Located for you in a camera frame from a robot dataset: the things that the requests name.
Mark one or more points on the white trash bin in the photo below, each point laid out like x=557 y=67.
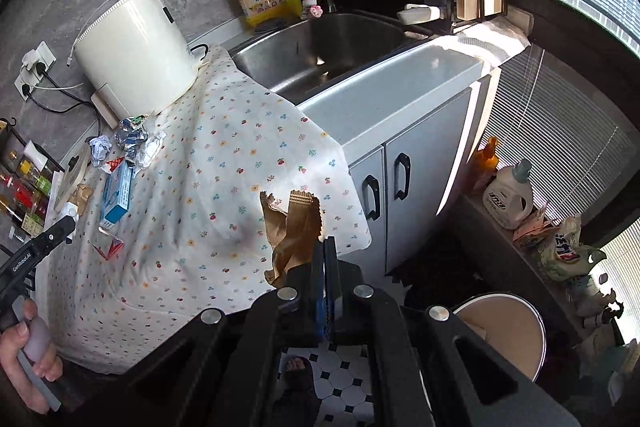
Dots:
x=505 y=337

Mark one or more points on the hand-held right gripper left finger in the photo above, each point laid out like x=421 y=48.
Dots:
x=320 y=307

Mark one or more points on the white wall outlet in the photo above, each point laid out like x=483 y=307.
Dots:
x=25 y=84
x=37 y=57

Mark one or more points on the crumpled white blue paper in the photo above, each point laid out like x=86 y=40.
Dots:
x=100 y=148

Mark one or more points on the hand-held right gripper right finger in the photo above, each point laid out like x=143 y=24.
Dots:
x=334 y=297

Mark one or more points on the yellow-lid jar green label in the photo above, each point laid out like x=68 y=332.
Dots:
x=30 y=187

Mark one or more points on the person's left hand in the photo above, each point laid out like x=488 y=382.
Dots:
x=12 y=372

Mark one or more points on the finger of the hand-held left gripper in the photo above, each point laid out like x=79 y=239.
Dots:
x=57 y=228

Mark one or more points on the printed detergent bag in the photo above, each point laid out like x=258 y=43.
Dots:
x=570 y=252

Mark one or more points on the orange bottle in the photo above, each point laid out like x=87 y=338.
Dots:
x=486 y=164

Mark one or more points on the stainless steel sink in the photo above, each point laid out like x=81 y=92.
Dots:
x=325 y=47

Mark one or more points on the white dish cloth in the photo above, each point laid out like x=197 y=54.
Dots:
x=495 y=36

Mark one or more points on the pink faucet ornament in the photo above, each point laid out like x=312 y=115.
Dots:
x=312 y=4

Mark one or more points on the cream air fryer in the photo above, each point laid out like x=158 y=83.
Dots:
x=135 y=52

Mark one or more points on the white laundry detergent bottle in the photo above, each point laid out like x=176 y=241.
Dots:
x=507 y=202

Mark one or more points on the pink paper packet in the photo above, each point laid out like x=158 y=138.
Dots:
x=535 y=227

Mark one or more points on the silver blue wrapper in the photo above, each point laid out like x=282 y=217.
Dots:
x=131 y=136

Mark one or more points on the brown paper bag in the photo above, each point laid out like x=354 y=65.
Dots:
x=290 y=232

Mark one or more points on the brown paper scrap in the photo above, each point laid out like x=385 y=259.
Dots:
x=80 y=197

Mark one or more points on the white soap dish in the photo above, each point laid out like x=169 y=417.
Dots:
x=417 y=13

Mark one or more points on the floral white tablecloth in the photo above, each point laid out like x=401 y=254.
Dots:
x=225 y=167

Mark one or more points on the blue and white carton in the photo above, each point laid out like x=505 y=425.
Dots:
x=116 y=197

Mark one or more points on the grey sink cabinet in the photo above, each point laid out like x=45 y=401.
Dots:
x=425 y=132

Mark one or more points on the white window blinds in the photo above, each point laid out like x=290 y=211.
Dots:
x=550 y=122

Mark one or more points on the person's foot in slipper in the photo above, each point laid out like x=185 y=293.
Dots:
x=297 y=374

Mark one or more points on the red small wrapper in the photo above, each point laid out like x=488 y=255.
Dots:
x=107 y=249

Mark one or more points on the torn red white wrapper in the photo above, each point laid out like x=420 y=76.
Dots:
x=114 y=164

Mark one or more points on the crumpled clear plastic wrapper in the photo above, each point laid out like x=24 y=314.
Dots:
x=150 y=149

